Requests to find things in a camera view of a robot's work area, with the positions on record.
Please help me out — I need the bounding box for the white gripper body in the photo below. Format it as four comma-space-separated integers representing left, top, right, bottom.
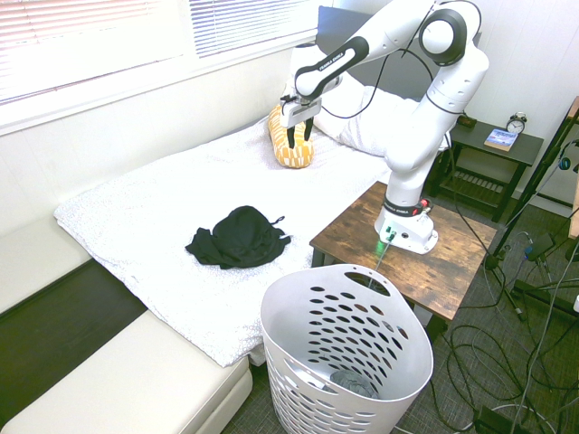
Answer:
279, 96, 324, 129

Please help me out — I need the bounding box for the black clothing garment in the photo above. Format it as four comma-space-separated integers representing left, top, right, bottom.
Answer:
184, 205, 293, 271

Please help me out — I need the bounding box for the white perforated laundry basket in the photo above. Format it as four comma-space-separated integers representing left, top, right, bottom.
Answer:
260, 264, 434, 434

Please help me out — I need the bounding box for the yellow white patterned pillow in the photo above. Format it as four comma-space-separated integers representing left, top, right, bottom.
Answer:
264, 102, 317, 171

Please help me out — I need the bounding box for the large white bed pillow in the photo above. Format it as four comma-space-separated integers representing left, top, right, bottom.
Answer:
311, 83, 424, 159

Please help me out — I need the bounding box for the dark grey headboard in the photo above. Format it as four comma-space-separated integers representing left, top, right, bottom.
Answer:
315, 5, 436, 103

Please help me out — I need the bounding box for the narrow white window blind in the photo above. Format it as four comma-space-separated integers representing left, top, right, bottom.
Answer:
188, 0, 318, 59

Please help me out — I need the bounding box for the bed with white cover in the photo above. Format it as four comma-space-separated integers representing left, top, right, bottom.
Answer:
52, 115, 393, 368

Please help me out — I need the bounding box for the black nightstand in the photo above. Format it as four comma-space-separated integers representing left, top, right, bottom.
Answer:
427, 118, 546, 222

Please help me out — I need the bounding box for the rustic wooden side table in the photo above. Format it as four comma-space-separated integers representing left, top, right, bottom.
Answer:
309, 180, 498, 344

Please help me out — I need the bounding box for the blue white book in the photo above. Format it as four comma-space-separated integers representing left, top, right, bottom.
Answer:
483, 128, 519, 153

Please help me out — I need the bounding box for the black alarm clock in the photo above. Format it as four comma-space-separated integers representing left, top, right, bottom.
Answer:
506, 111, 528, 136

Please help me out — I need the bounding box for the wide white window blind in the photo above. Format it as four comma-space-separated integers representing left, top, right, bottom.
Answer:
0, 0, 186, 108

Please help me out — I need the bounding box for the grey cloth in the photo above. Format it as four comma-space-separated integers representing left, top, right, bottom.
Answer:
327, 369, 381, 401

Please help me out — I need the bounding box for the black power adapter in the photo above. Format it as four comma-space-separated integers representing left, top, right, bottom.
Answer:
523, 232, 556, 262

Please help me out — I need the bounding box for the cream bench cushion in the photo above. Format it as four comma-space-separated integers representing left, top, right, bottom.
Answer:
0, 310, 253, 434
0, 216, 95, 316

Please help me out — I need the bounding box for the black power strip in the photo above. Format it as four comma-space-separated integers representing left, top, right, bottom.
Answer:
473, 405, 531, 434

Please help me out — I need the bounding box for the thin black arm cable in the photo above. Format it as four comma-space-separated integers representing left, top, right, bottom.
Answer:
318, 0, 438, 121

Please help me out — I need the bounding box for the thick black base cable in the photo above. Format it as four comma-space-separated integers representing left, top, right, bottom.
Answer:
369, 230, 398, 290

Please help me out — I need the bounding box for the black camera tripod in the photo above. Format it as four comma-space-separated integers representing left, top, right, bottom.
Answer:
491, 94, 579, 323

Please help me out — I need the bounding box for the black floor cable bundle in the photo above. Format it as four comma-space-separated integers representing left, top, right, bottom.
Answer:
427, 234, 579, 434

